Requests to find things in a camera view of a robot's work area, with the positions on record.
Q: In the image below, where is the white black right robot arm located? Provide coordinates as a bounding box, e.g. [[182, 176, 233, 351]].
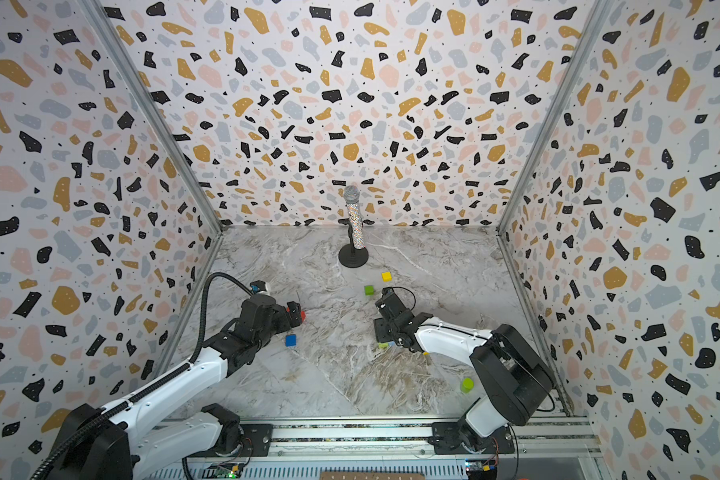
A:
[[374, 287, 554, 451]]

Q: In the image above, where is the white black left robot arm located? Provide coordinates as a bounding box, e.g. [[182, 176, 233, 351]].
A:
[[32, 293, 305, 479]]

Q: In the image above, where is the black round microphone stand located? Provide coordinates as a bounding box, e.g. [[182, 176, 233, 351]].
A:
[[338, 220, 369, 269]]

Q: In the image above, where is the lime green wood cylinder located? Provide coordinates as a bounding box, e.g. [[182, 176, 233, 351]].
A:
[[460, 378, 475, 393]]

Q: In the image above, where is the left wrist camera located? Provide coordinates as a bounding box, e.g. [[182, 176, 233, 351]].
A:
[[249, 280, 271, 295]]

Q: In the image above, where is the left corner aluminium post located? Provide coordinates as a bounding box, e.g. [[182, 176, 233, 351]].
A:
[[74, 0, 224, 234]]

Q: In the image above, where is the corner aluminium post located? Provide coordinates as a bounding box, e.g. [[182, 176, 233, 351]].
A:
[[74, 0, 224, 234], [496, 0, 613, 234]]

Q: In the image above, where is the black corrugated cable conduit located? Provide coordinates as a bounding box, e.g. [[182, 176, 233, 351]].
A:
[[28, 271, 254, 480]]

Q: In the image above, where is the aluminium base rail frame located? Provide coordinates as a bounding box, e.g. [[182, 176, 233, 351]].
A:
[[123, 413, 610, 479]]

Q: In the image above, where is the right corner aluminium post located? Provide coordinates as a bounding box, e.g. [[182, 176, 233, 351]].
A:
[[496, 0, 613, 234]]

